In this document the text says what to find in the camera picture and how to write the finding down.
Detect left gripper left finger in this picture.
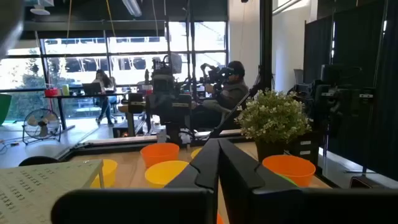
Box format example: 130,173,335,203
51,138,221,224

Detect green curved object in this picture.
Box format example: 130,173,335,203
0,93,13,126

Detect potted plant white flowers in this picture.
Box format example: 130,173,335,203
234,88,313,162

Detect round floor fan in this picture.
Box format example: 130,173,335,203
22,108,62,146

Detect yellow hanging cable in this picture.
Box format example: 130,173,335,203
105,0,117,38

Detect person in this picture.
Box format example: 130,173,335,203
191,60,250,131
92,68,118,127

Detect black equipment on stand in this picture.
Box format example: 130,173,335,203
310,63,376,139

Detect long ceiling light fixture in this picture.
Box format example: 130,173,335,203
121,0,143,18

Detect black mechanical rig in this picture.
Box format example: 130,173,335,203
200,63,233,86

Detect black round seat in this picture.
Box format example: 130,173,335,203
18,156,60,167

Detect pale green perforated shelf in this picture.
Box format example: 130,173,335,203
0,159,105,224

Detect white round ceiling lamp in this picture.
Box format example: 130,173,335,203
29,4,52,16

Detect black curtain partition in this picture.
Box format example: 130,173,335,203
303,0,398,182

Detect dark laptop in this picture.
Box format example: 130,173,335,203
81,82,103,96

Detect black vertical post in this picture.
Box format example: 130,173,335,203
259,0,274,91

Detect black office desk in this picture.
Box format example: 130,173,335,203
43,91,127,131

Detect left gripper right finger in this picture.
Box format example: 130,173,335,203
219,139,398,224

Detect black box white labels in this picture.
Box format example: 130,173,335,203
290,131,320,163

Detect green plastic mini bowl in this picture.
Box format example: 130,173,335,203
278,173,299,187

